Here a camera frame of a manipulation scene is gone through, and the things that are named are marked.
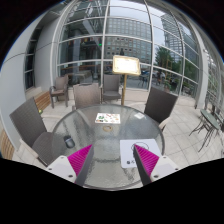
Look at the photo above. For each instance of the colourful menu card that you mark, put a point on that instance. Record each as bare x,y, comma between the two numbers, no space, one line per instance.
107,118

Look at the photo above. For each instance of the grey wicker chair far left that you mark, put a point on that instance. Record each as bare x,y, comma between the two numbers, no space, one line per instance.
59,89

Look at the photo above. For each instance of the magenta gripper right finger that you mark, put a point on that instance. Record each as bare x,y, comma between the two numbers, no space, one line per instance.
151,170

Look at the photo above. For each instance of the gold menu stand sign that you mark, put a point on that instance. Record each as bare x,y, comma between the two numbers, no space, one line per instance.
126,66

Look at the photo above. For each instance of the grey wicker chair right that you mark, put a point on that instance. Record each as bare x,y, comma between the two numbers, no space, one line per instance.
159,106

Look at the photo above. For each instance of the round glass table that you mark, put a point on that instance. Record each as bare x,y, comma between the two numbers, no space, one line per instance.
105,171

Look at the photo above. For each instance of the small round side table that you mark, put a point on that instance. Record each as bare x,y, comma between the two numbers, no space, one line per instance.
210,124

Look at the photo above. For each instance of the grey wicker chair behind table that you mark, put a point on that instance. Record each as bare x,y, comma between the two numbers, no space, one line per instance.
86,94

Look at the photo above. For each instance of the white mouse pad sheet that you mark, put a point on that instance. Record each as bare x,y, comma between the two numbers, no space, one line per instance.
146,148

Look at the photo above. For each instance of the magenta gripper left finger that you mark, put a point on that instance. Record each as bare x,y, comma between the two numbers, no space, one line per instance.
73,168

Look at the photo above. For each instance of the metal chair far right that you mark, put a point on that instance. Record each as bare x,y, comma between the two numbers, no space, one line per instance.
215,111

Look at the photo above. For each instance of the grey wicker chair far centre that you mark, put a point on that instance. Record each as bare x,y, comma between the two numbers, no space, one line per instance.
111,85

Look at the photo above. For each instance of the wooden bench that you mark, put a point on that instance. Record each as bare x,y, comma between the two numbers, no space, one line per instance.
42,100

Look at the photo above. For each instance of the small white card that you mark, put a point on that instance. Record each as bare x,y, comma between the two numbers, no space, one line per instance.
139,116

